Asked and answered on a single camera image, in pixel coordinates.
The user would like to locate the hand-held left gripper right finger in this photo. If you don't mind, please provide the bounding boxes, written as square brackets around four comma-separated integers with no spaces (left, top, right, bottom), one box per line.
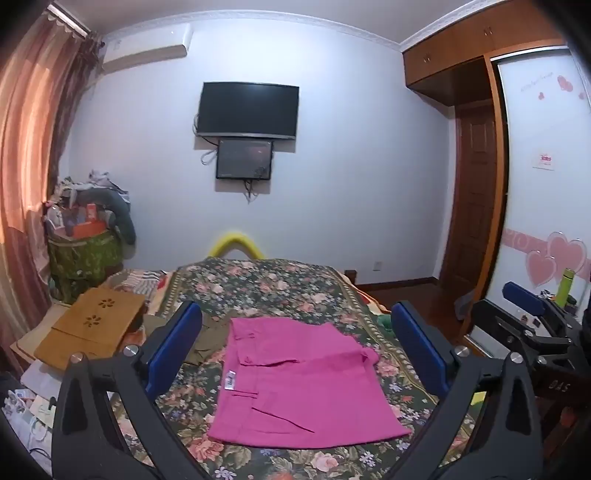
[390,300,544,480]

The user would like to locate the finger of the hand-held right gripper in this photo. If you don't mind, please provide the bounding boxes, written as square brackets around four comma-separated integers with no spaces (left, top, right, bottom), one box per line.
[470,299,573,361]
[502,282,583,342]

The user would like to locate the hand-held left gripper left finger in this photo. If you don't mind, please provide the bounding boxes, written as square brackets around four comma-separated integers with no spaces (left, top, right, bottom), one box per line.
[52,302,208,480]

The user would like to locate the pink pants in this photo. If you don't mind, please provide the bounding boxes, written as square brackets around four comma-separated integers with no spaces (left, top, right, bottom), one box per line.
[208,318,411,449]

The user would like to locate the olive green pants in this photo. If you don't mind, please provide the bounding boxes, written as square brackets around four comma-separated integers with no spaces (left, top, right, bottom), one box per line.
[185,314,232,366]

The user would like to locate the green bottle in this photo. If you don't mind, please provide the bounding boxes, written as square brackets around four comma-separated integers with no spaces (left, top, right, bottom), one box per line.
[556,268,576,308]

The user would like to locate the orange green bedding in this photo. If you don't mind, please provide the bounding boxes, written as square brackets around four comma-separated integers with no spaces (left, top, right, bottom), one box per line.
[344,272,400,330]

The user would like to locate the striped cloth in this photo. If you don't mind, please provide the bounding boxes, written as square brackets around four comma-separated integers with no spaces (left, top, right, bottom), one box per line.
[115,270,168,297]

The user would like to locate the white heart-print sliding door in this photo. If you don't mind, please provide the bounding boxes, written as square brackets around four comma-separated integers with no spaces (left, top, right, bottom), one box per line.
[496,46,591,306]

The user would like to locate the brown wooden lap table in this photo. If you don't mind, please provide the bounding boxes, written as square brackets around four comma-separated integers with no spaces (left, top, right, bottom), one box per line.
[34,286,148,373]

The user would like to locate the brown wooden door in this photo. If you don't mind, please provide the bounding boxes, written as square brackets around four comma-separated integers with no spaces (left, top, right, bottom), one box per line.
[438,104,500,291]

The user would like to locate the floral blanket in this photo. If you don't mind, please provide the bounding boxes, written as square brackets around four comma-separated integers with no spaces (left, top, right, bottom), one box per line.
[107,257,482,480]

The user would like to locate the yellow foam tube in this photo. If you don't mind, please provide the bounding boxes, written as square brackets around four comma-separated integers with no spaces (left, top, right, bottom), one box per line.
[208,231,265,260]

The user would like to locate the green patterned storage bin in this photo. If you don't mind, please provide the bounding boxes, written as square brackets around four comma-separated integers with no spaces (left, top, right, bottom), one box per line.
[46,228,123,304]

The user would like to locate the white paper pile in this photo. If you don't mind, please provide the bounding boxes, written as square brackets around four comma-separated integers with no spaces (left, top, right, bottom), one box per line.
[18,359,71,409]

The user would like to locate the orange box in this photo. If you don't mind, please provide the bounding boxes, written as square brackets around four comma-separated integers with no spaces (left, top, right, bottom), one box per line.
[69,220,108,239]

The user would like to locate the pink brown curtain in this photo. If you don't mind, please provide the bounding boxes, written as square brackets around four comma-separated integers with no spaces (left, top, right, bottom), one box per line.
[0,7,101,370]

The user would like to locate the brown wooden wardrobe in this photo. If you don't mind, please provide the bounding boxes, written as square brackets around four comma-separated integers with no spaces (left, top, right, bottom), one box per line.
[401,0,591,301]

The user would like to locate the white air conditioner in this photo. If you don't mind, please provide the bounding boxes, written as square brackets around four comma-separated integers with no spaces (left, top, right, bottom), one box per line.
[99,23,193,74]

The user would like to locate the small black wall screen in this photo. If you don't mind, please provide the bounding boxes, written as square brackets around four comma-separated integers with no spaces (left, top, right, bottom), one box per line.
[215,137,274,181]

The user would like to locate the black wall television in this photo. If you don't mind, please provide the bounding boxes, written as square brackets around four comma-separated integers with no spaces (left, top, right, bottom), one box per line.
[197,82,300,140]

